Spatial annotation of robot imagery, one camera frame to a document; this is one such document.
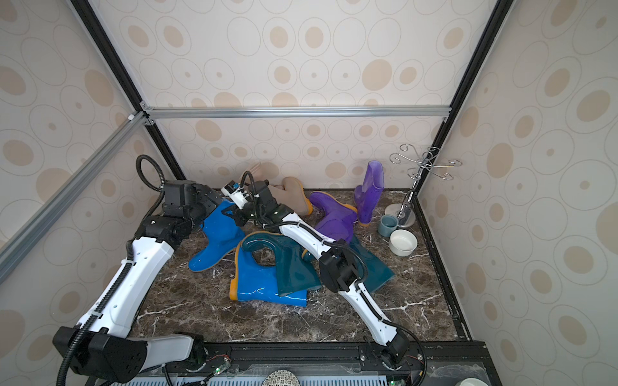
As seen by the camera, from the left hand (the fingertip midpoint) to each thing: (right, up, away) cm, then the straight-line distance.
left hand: (217, 196), depth 75 cm
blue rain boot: (-2, -13, +10) cm, 17 cm away
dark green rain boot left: (+24, -26, +11) cm, 37 cm away
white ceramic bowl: (+67, -18, +24) cm, 73 cm away
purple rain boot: (+41, -8, +24) cm, 48 cm away
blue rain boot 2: (+10, -30, +8) cm, 33 cm away
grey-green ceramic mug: (+62, -10, +27) cm, 68 cm away
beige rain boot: (+21, +3, +32) cm, 38 cm away
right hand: (+2, -3, +12) cm, 12 cm away
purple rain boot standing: (+52, +2, +20) cm, 56 cm away
